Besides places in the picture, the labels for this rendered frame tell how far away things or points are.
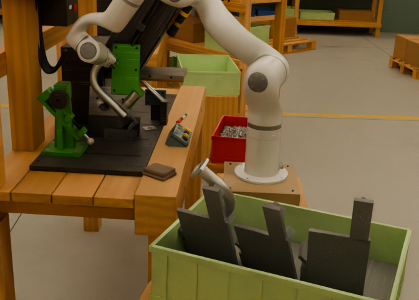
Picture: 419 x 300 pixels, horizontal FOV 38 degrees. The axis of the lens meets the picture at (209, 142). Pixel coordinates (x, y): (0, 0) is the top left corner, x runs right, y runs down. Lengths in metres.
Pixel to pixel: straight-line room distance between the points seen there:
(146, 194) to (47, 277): 1.41
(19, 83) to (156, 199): 0.75
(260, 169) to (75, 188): 0.64
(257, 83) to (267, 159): 0.30
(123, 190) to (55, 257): 1.46
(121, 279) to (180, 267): 1.71
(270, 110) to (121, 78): 0.78
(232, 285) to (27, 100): 1.23
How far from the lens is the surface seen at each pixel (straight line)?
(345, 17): 11.39
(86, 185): 2.19
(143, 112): 2.94
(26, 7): 2.40
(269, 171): 2.14
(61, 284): 3.30
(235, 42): 2.05
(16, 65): 2.44
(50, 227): 3.86
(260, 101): 2.02
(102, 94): 2.57
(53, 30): 3.01
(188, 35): 5.77
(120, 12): 2.21
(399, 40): 8.83
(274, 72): 1.98
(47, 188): 2.18
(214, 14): 2.07
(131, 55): 2.59
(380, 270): 1.83
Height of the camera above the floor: 1.74
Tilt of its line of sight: 19 degrees down
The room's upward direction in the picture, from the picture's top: 2 degrees clockwise
